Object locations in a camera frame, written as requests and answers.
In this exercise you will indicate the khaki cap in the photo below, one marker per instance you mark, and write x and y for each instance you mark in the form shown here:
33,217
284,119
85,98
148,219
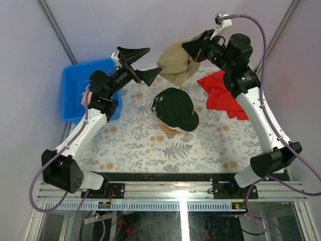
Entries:
177,65

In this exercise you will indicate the blue plastic bin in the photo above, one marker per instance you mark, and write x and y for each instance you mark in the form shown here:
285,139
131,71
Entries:
75,78

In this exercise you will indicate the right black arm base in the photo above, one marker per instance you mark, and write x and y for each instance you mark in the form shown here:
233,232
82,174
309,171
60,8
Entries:
229,190

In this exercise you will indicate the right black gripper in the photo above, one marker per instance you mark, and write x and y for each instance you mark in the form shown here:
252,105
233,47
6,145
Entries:
194,47

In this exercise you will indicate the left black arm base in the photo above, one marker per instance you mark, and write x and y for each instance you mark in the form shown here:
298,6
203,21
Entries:
109,190

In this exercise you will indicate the dark green cap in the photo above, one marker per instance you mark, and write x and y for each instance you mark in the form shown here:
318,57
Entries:
175,108

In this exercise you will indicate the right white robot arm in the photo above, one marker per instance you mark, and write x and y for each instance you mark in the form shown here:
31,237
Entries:
278,151

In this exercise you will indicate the floral table mat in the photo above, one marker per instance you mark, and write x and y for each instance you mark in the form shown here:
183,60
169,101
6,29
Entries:
136,143

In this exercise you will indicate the red cloth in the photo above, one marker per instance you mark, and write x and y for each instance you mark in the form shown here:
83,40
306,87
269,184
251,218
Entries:
219,97

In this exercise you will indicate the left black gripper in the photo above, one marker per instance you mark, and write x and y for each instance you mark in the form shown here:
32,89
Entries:
129,55

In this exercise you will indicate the aluminium rail frame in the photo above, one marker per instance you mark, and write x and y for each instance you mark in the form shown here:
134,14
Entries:
165,191

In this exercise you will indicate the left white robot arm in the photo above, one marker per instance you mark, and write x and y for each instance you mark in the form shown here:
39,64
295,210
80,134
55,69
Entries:
60,167

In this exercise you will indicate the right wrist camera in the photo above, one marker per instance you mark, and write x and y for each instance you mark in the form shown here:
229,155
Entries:
222,24

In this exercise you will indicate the wooden hat stand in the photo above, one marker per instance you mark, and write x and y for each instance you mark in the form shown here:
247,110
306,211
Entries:
166,129

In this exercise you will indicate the pink cap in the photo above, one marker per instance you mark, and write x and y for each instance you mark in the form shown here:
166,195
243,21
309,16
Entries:
86,96

